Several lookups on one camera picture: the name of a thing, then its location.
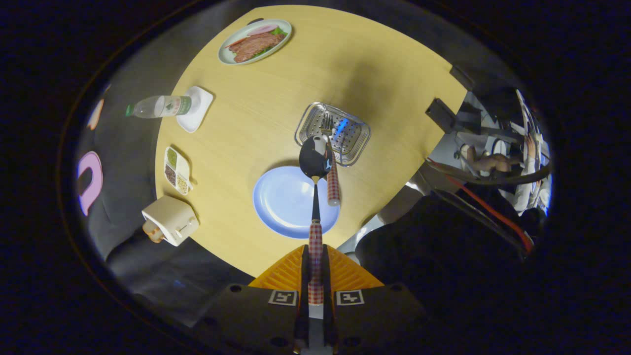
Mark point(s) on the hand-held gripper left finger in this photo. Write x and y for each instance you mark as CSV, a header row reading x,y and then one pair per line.
x,y
304,276

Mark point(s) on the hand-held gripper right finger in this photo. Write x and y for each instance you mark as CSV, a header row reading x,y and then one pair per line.
x,y
327,276

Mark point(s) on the blue round plate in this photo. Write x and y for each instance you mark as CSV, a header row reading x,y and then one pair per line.
x,y
281,202

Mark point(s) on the person's dark clothing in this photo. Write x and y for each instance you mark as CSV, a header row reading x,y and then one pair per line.
x,y
434,256

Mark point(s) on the cream white toaster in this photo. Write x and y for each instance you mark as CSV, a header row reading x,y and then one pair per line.
x,y
170,217

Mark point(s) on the white divided dish of grains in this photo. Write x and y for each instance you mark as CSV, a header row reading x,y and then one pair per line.
x,y
177,170

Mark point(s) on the white square dish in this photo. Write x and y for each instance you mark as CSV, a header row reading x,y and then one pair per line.
x,y
194,123

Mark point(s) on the black table clamp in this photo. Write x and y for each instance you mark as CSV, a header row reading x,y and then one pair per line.
x,y
441,114

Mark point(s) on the clear bottle with green label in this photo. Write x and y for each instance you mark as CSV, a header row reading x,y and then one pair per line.
x,y
157,106

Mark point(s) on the white plate with sliced meat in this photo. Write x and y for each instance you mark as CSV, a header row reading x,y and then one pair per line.
x,y
254,44

